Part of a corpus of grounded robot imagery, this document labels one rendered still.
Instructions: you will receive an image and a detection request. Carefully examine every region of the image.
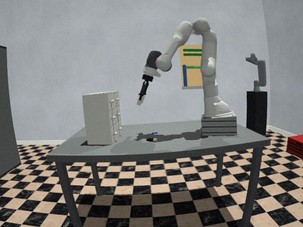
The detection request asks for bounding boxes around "white chest of drawers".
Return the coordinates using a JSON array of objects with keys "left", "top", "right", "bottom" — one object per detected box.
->
[{"left": 82, "top": 91, "right": 120, "bottom": 145}]

